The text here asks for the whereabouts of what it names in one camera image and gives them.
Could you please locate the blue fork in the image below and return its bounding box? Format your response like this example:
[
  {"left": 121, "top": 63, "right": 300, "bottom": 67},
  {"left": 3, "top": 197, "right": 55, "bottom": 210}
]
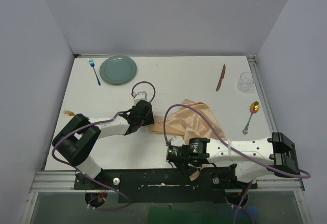
[{"left": 88, "top": 58, "right": 101, "bottom": 86}]

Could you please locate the teal round plate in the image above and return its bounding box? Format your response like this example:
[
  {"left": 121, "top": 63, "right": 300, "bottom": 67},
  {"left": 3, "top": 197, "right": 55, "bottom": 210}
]
[{"left": 99, "top": 56, "right": 137, "bottom": 85}]

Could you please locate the peach satin cloth napkin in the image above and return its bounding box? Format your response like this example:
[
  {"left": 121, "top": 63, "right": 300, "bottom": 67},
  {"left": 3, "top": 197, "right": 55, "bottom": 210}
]
[{"left": 149, "top": 99, "right": 227, "bottom": 181}]

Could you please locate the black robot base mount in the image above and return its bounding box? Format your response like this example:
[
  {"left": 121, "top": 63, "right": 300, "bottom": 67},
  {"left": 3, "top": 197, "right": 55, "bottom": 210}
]
[{"left": 74, "top": 167, "right": 249, "bottom": 204}]

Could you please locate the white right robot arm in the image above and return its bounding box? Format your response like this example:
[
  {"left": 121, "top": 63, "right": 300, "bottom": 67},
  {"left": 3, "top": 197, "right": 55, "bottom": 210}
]
[{"left": 166, "top": 132, "right": 300, "bottom": 188}]

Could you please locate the copper table knife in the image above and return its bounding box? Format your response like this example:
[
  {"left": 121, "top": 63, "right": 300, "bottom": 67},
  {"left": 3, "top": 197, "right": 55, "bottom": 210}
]
[{"left": 216, "top": 64, "right": 226, "bottom": 91}]

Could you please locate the iridescent gold spoon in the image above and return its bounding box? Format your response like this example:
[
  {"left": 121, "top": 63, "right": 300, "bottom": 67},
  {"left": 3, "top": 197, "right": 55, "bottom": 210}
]
[{"left": 242, "top": 101, "right": 260, "bottom": 135}]

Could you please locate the gold fork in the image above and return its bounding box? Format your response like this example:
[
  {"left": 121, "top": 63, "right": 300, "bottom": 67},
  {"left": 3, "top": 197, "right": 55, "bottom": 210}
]
[{"left": 63, "top": 109, "right": 75, "bottom": 117}]

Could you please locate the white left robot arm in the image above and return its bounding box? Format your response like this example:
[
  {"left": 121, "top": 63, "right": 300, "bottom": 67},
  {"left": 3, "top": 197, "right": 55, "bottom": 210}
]
[{"left": 51, "top": 100, "right": 154, "bottom": 189}]

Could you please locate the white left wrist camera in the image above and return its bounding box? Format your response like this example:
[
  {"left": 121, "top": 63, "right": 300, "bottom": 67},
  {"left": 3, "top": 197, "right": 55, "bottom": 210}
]
[{"left": 132, "top": 91, "right": 147, "bottom": 101}]

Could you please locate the clear drinking glass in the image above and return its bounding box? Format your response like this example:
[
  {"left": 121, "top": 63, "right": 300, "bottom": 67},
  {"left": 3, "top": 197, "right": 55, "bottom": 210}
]
[{"left": 237, "top": 72, "right": 254, "bottom": 94}]

